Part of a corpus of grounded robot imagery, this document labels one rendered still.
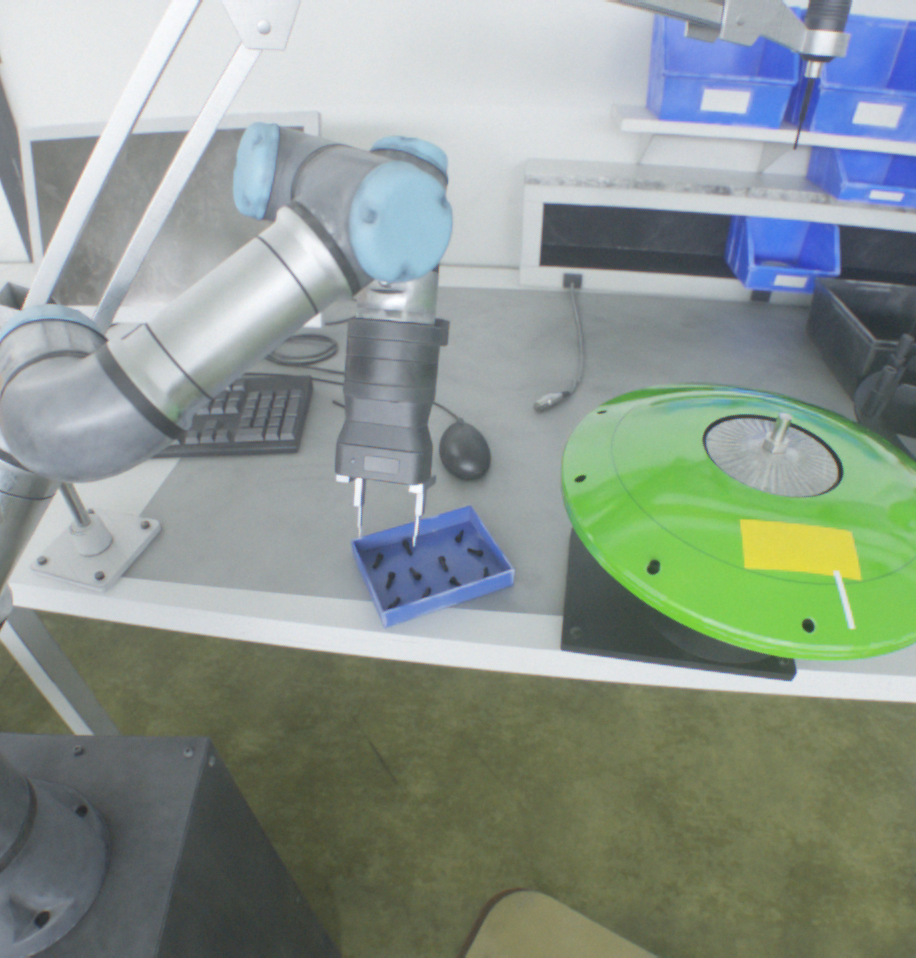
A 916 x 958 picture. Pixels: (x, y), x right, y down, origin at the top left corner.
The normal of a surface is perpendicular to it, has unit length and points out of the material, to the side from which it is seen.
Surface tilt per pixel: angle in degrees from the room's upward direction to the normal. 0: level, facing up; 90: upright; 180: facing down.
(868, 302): 87
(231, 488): 0
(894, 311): 87
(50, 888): 71
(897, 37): 90
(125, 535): 0
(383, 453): 63
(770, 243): 90
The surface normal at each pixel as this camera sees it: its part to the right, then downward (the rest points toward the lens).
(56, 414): -0.15, 0.10
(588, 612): 0.00, -0.78
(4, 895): 0.66, 0.17
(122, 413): 0.32, 0.33
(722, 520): -0.16, -0.64
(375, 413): -0.21, 0.33
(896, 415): -0.37, 0.60
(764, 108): -0.14, 0.74
